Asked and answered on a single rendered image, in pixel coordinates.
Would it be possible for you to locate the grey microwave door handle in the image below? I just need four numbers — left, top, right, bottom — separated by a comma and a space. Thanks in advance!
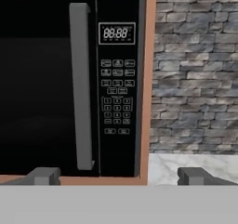
68, 2, 96, 172

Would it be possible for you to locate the black microwave oven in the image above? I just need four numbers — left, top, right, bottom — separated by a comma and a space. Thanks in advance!
0, 0, 147, 178

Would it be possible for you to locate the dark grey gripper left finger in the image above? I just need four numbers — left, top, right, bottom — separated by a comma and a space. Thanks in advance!
4, 166, 61, 187

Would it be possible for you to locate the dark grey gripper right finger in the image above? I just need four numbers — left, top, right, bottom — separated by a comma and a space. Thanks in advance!
177, 166, 238, 187

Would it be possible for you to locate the brown wooden microwave cabinet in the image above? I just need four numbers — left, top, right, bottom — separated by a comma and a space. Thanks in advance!
0, 0, 158, 186

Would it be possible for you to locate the black microwave door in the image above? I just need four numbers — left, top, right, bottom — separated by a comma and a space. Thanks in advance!
0, 0, 100, 178

